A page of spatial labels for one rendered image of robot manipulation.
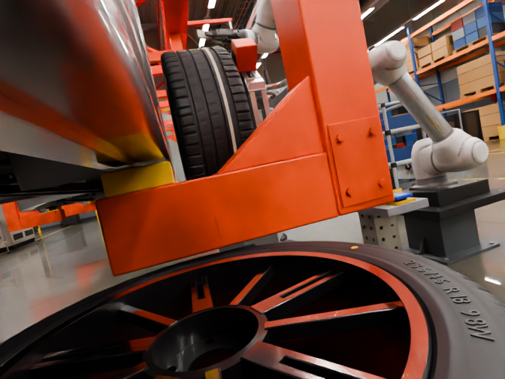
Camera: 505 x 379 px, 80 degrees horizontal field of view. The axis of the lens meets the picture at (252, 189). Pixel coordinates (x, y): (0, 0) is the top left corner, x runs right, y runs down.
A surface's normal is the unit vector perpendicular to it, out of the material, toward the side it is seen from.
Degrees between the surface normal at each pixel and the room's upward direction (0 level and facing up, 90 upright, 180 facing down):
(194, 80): 66
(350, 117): 90
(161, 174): 90
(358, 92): 90
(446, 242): 90
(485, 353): 0
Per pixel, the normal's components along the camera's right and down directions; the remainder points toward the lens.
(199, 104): 0.20, -0.15
